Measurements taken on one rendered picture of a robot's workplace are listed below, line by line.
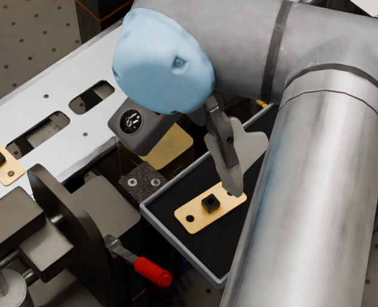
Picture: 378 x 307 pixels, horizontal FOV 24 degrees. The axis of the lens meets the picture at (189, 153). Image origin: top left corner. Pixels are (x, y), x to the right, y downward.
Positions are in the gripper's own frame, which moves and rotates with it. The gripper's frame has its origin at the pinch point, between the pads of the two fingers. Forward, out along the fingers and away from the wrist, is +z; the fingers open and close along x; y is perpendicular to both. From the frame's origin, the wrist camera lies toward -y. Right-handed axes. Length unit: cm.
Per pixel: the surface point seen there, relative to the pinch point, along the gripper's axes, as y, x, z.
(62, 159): -4.6, 24.3, 27.7
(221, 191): 4.2, -0.8, 11.4
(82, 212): -11.2, 5.4, 9.0
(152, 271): -8.2, -4.0, 12.6
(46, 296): -17.3, 9.1, 31.1
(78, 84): 4.7, 34.2, 27.6
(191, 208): -0.1, -0.5, 11.4
